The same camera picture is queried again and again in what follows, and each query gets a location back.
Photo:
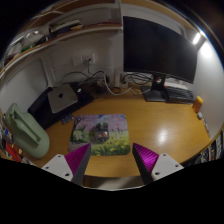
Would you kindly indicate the bookcase with books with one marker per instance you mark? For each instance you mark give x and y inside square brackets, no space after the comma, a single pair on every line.
[211,150]

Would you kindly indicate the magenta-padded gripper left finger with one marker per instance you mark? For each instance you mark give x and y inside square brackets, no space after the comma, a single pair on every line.
[60,165]

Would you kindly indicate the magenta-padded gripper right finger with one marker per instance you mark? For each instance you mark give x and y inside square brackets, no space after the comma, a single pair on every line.
[165,164]

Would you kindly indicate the white power strip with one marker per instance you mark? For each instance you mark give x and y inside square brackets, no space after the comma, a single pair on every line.
[116,81]

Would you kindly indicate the wooden wall shelf unit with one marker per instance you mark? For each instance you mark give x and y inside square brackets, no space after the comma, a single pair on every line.
[66,28]

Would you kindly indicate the pale green plastic container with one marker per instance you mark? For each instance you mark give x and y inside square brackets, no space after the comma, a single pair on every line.
[28,135]

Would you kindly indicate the dark mechanical keyboard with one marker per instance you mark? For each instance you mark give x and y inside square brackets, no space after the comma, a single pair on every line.
[180,94]

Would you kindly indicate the bright light bar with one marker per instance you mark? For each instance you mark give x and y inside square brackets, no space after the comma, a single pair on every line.
[197,38]

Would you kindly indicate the black box stand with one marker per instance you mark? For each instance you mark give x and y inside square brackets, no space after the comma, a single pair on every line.
[41,111]

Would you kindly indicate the black computer monitor with stand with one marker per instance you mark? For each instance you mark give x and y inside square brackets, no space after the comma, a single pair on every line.
[156,46]

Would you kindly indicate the orange jar with yellow lid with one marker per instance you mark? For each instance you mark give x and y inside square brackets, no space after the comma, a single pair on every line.
[197,105]

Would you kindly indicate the flower landscape print mouse pad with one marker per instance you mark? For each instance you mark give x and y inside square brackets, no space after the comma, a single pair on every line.
[118,133]

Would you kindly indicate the silver mini computer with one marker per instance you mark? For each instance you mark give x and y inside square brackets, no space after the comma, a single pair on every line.
[62,97]

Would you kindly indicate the white wall outlet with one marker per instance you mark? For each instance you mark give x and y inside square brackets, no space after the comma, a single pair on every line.
[83,59]

